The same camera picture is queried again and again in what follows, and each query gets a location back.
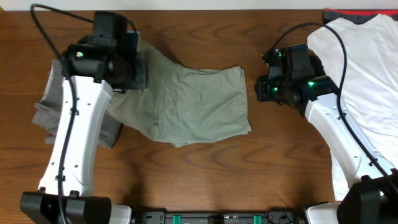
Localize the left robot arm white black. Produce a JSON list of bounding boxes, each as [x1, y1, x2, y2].
[[20, 30, 147, 223]]

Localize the folded grey shorts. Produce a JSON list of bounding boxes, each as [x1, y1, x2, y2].
[[32, 60, 122, 149]]

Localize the white t-shirt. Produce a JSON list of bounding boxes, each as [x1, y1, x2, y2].
[[307, 14, 398, 202]]

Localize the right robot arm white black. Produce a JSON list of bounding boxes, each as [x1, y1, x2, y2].
[[255, 45, 397, 223]]

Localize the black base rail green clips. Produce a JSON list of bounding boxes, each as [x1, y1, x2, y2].
[[134, 208, 308, 224]]

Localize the black garment under shirt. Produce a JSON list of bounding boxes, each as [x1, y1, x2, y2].
[[310, 55, 325, 77]]

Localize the dark garment with red trim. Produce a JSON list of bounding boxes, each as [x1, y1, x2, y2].
[[323, 9, 397, 24]]

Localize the olive green shorts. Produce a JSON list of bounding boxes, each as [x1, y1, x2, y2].
[[107, 41, 251, 147]]

